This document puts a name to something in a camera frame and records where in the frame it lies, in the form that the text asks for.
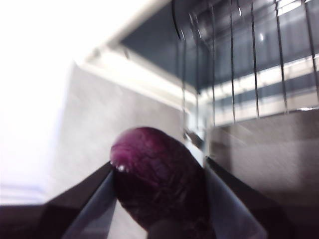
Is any metal wire oven rack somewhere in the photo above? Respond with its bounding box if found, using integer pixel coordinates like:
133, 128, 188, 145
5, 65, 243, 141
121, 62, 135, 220
171, 0, 319, 140

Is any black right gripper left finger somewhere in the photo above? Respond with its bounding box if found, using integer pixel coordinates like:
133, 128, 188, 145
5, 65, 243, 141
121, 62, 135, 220
0, 161, 118, 239

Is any cream toaster oven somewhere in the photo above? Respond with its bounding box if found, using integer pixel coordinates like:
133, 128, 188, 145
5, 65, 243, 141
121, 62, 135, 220
83, 0, 319, 125

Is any purple eggplant green stem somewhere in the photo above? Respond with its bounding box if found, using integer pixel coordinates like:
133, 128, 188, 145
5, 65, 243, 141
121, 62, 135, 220
110, 126, 215, 239

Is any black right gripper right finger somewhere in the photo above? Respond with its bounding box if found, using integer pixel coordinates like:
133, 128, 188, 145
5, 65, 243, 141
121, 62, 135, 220
204, 156, 302, 239

